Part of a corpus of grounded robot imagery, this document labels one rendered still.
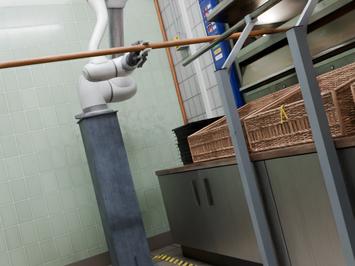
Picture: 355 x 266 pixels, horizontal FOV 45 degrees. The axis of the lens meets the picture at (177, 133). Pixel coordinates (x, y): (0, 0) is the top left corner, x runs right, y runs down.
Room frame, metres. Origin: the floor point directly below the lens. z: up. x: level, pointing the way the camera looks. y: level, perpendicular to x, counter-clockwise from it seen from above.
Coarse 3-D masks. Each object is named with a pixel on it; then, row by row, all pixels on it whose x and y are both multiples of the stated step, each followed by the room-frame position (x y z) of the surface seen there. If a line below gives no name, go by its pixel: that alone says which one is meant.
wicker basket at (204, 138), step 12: (276, 96) 2.35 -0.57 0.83; (240, 108) 2.56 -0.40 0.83; (252, 108) 2.59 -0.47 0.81; (240, 120) 1.92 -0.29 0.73; (204, 132) 2.20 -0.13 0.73; (216, 132) 2.11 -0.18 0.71; (228, 132) 2.00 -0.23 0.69; (192, 144) 2.42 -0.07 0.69; (204, 144) 2.25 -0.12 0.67; (216, 144) 2.48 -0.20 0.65; (228, 144) 2.03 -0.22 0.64; (192, 156) 2.41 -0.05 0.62; (204, 156) 2.28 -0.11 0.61; (216, 156) 2.16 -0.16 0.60; (228, 156) 2.05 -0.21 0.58
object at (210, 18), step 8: (232, 0) 2.33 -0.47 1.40; (240, 0) 2.33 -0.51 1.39; (248, 0) 2.33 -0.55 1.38; (256, 0) 2.34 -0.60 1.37; (264, 0) 2.35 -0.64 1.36; (224, 8) 2.42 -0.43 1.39; (232, 8) 2.43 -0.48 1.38; (240, 8) 2.44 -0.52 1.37; (248, 8) 2.45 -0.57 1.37; (256, 8) 2.46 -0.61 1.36; (216, 16) 2.53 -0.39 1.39; (224, 16) 2.54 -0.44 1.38; (232, 16) 2.55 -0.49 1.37; (240, 16) 2.56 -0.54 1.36
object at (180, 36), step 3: (183, 33) 3.16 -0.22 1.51; (177, 36) 3.15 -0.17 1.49; (180, 36) 3.15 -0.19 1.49; (183, 36) 3.16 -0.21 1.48; (186, 36) 3.17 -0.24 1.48; (174, 39) 3.20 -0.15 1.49; (177, 39) 3.16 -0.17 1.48; (180, 39) 3.14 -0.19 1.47; (183, 39) 3.16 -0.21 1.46; (183, 45) 3.15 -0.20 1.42; (186, 45) 3.16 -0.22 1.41; (177, 48) 3.19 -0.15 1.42; (180, 48) 3.18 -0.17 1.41; (183, 48) 3.20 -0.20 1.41
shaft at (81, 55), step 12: (216, 36) 2.24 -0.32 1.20; (120, 48) 2.02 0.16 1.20; (132, 48) 2.04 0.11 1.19; (144, 48) 2.07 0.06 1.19; (156, 48) 2.10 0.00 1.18; (12, 60) 1.81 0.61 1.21; (24, 60) 1.83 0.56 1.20; (36, 60) 1.85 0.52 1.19; (48, 60) 1.87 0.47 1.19; (60, 60) 1.90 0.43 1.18
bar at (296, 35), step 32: (288, 32) 1.35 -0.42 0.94; (224, 64) 1.80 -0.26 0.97; (224, 96) 1.77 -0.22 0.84; (320, 96) 1.34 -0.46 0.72; (320, 128) 1.33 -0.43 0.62; (320, 160) 1.36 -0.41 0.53; (256, 192) 1.78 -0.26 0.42; (256, 224) 1.78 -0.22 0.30; (352, 224) 1.34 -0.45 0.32; (352, 256) 1.33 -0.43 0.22
